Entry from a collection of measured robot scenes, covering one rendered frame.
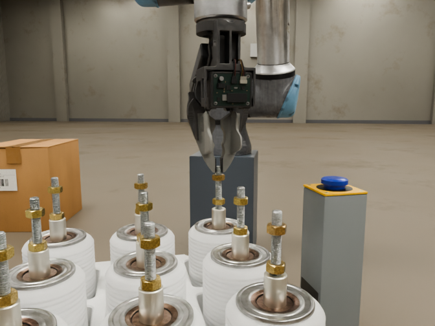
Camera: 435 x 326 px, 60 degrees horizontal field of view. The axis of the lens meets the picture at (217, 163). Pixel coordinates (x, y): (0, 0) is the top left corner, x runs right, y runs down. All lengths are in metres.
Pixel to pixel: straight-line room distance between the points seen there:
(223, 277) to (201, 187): 0.62
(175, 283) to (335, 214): 0.26
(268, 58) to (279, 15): 0.10
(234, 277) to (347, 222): 0.21
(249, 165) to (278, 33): 0.35
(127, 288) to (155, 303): 0.09
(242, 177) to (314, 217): 0.47
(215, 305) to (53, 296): 0.18
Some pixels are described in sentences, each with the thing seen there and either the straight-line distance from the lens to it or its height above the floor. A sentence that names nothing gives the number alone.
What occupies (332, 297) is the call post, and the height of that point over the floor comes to 0.15.
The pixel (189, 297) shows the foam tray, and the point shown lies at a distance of 0.55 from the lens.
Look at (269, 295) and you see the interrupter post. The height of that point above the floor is 0.26.
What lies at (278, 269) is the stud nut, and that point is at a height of 0.29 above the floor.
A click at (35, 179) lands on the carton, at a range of 1.44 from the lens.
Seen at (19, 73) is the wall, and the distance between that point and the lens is 11.69.
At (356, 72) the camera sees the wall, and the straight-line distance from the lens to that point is 9.51.
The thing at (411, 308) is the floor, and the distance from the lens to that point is 0.98.
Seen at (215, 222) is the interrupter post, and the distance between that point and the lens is 0.59.
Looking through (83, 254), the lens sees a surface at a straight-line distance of 0.57.
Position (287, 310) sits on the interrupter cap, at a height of 0.25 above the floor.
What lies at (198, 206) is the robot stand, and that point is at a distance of 1.07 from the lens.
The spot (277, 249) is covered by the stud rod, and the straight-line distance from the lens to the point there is 0.37.
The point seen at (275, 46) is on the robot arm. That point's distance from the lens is 1.02.
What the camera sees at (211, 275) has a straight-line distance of 0.47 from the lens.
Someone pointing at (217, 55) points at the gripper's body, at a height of 0.50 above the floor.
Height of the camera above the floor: 0.44
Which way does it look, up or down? 9 degrees down
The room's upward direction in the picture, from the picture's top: straight up
